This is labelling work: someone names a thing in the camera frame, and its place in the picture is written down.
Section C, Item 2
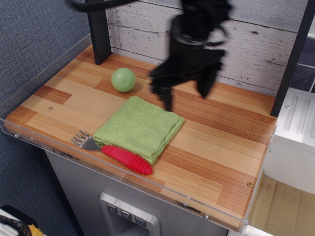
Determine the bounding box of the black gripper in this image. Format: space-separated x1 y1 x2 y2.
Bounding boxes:
150 43 225 111

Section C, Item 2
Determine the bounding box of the green cloth napkin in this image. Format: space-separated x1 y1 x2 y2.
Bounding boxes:
93 96 184 165

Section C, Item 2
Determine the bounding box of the red handled metal fork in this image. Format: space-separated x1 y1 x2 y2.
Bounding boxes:
71 130 153 175

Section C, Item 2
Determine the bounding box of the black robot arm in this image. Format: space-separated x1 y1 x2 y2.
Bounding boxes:
150 0 232 111

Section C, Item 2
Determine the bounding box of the green ball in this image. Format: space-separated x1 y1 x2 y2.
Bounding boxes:
111 68 136 92

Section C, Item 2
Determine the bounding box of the white toy sink counter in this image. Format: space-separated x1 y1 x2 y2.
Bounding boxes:
263 88 315 194

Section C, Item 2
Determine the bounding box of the silver toy fridge cabinet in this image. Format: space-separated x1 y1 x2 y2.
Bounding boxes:
47 152 228 236

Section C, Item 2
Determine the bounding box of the yellow object bottom left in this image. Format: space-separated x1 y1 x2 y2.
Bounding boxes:
28 224 45 236

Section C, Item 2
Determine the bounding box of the black left frame post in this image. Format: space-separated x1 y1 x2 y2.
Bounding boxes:
87 10 112 65

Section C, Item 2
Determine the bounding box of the black frame post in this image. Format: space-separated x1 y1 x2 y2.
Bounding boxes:
87 10 112 65
270 0 315 117

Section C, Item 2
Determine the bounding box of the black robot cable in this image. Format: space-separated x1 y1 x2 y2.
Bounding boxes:
67 0 138 12

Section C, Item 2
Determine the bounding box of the black right frame post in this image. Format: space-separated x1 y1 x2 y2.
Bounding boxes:
270 0 315 117

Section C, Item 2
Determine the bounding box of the black braided cable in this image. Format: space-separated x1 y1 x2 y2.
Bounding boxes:
0 215 32 236

